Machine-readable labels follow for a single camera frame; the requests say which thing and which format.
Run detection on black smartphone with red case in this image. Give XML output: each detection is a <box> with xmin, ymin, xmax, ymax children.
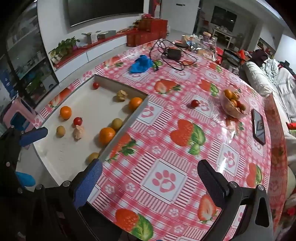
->
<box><xmin>251</xmin><ymin>109</ymin><xmax>266</xmax><ymax>145</ymax></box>

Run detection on light grey sofa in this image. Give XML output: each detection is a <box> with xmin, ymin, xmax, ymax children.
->
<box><xmin>240</xmin><ymin>50</ymin><xmax>296</xmax><ymax>139</ymax></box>

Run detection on pile of clothes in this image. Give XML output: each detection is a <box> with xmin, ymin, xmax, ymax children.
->
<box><xmin>252</xmin><ymin>49</ymin><xmax>296</xmax><ymax>98</ymax></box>

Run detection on black power adapter with cable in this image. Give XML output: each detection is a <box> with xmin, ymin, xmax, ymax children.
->
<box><xmin>149</xmin><ymin>39</ymin><xmax>199</xmax><ymax>71</ymax></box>

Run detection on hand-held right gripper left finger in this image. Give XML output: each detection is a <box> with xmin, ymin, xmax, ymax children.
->
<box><xmin>32</xmin><ymin>159</ymin><xmax>122</xmax><ymax>241</ymax></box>

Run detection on crumpled blue glove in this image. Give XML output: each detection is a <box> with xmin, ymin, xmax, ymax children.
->
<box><xmin>129</xmin><ymin>55</ymin><xmax>154</xmax><ymax>74</ymax></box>

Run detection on white sideboard with red top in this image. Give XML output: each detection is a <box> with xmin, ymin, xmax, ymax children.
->
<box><xmin>48</xmin><ymin>30</ymin><xmax>130</xmax><ymax>81</ymax></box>

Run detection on glass display cabinet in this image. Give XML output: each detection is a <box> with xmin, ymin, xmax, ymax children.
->
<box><xmin>0</xmin><ymin>5</ymin><xmax>59</xmax><ymax>109</ymax></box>

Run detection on pale husked physalis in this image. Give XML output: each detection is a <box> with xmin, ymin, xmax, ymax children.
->
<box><xmin>73</xmin><ymin>125</ymin><xmax>85</xmax><ymax>141</ymax></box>

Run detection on wall television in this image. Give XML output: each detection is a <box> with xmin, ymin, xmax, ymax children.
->
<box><xmin>67</xmin><ymin>0</ymin><xmax>145</xmax><ymax>28</ymax></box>

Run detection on dark window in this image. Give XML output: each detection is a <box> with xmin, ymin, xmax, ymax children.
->
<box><xmin>211</xmin><ymin>6</ymin><xmax>237</xmax><ymax>26</ymax></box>

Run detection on white side table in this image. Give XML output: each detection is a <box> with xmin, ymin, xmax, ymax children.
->
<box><xmin>211</xmin><ymin>27</ymin><xmax>234</xmax><ymax>47</ymax></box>

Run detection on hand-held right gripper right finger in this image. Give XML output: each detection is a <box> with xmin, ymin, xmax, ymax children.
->
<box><xmin>197</xmin><ymin>159</ymin><xmax>274</xmax><ymax>241</ymax></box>

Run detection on clear plastic bag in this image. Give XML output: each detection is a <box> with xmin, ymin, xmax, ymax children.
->
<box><xmin>185</xmin><ymin>35</ymin><xmax>216</xmax><ymax>55</ymax></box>

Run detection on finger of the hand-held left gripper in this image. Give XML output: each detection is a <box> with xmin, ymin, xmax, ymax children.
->
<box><xmin>0</xmin><ymin>127</ymin><xmax>48</xmax><ymax>172</ymax></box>

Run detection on stack of red gift boxes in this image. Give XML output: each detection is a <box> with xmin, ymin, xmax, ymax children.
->
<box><xmin>127</xmin><ymin>14</ymin><xmax>169</xmax><ymax>47</ymax></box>

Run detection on grey flat box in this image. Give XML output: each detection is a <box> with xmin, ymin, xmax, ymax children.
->
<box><xmin>97</xmin><ymin>31</ymin><xmax>116</xmax><ymax>40</ymax></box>

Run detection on orange mandarin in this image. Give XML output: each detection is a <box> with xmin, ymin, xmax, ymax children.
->
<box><xmin>99</xmin><ymin>127</ymin><xmax>116</xmax><ymax>146</ymax></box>
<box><xmin>60</xmin><ymin>106</ymin><xmax>72</xmax><ymax>120</ymax></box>
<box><xmin>129</xmin><ymin>97</ymin><xmax>143</xmax><ymax>111</ymax></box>

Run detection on black framed panel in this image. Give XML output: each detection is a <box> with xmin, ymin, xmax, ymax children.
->
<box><xmin>222</xmin><ymin>49</ymin><xmax>242</xmax><ymax>70</ymax></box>

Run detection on pink plastic stool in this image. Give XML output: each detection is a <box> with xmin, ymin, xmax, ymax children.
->
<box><xmin>2</xmin><ymin>97</ymin><xmax>38</xmax><ymax>137</ymax></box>

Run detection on white open cardboard box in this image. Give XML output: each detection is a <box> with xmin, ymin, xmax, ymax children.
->
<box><xmin>81</xmin><ymin>31</ymin><xmax>99</xmax><ymax>44</ymax></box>

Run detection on white shallow cardboard tray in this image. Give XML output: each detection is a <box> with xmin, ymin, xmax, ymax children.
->
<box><xmin>15</xmin><ymin>74</ymin><xmax>148</xmax><ymax>193</ymax></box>

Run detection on white blue printed bag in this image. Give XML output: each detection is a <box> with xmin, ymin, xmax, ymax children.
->
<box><xmin>0</xmin><ymin>70</ymin><xmax>18</xmax><ymax>98</ymax></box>

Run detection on clear glass bowl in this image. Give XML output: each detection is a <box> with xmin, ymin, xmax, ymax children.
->
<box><xmin>220</xmin><ymin>89</ymin><xmax>250</xmax><ymax>118</ymax></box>

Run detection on green potted plants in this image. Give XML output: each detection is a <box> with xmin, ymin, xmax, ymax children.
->
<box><xmin>50</xmin><ymin>37</ymin><xmax>80</xmax><ymax>64</ymax></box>

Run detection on strawberry print checked tablecloth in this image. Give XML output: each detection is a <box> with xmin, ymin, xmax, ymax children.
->
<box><xmin>35</xmin><ymin>38</ymin><xmax>289</xmax><ymax>241</ymax></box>

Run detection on person's left hand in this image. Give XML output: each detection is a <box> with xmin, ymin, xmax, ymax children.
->
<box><xmin>15</xmin><ymin>172</ymin><xmax>36</xmax><ymax>187</ymax></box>

